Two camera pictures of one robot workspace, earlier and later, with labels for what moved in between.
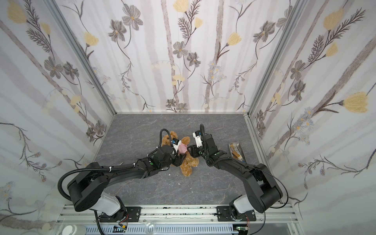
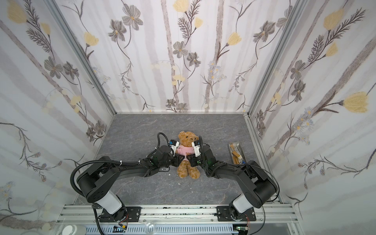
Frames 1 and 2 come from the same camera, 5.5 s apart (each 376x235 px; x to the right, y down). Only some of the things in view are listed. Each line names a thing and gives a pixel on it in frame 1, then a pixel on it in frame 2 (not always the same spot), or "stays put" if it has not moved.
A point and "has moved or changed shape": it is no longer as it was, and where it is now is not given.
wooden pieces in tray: (234, 153) stays put
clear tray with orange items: (237, 153) stays put
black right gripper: (194, 150) to (198, 159)
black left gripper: (178, 155) stays put
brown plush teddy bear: (188, 161) has moved or changed shape
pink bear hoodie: (182, 148) stays put
